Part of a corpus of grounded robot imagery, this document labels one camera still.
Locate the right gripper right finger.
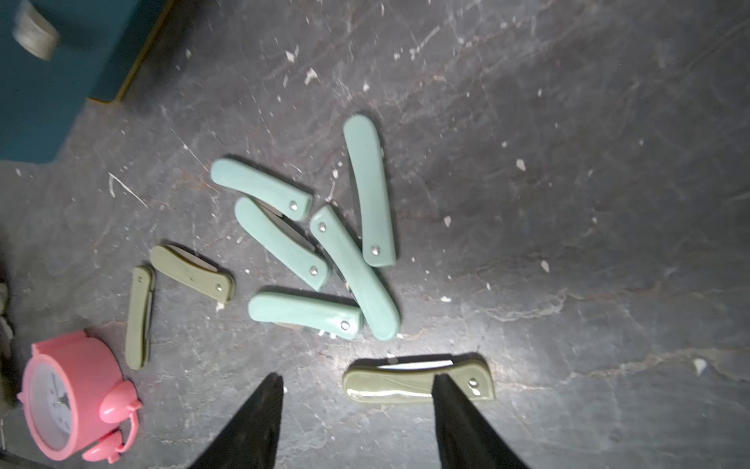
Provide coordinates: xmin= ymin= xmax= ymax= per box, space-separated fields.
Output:
xmin=432 ymin=373 xmax=527 ymax=469

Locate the pink alarm clock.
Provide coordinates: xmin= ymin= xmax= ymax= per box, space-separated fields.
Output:
xmin=18 ymin=330 xmax=143 ymax=464

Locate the olive knife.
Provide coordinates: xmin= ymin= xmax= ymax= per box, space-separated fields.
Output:
xmin=125 ymin=265 xmax=154 ymax=371
xmin=150 ymin=245 xmax=236 ymax=303
xmin=342 ymin=359 xmax=495 ymax=405

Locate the mint knife horizontal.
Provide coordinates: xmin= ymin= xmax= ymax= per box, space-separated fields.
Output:
xmin=248 ymin=291 xmax=364 ymax=340

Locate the yellow drawer cabinet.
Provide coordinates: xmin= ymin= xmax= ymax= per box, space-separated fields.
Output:
xmin=88 ymin=0 xmax=174 ymax=104

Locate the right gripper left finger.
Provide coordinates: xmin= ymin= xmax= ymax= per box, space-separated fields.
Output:
xmin=189 ymin=373 xmax=284 ymax=469

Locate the mint knife top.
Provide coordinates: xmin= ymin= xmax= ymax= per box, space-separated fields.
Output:
xmin=210 ymin=158 xmax=314 ymax=221

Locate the teal drawer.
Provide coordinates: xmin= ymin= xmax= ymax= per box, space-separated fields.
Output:
xmin=1 ymin=1 xmax=138 ymax=163

